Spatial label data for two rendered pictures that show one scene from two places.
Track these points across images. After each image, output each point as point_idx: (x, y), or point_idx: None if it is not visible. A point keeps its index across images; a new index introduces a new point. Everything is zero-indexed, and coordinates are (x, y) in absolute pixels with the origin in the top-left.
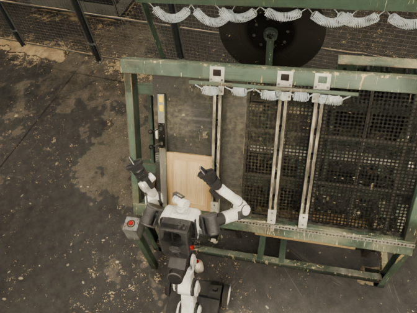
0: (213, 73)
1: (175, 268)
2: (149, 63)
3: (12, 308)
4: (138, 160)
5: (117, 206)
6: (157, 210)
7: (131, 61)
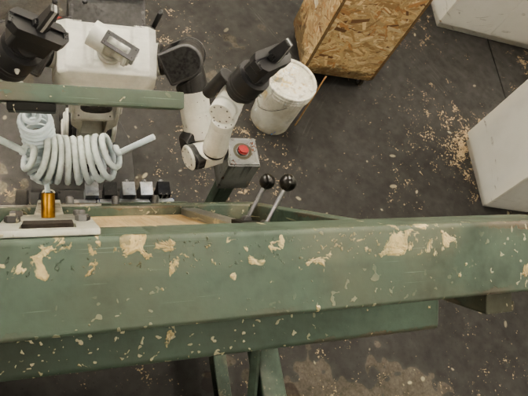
0: (72, 221)
1: None
2: (436, 222)
3: (372, 145)
4: (265, 64)
5: (324, 354)
6: (170, 48)
7: (518, 220)
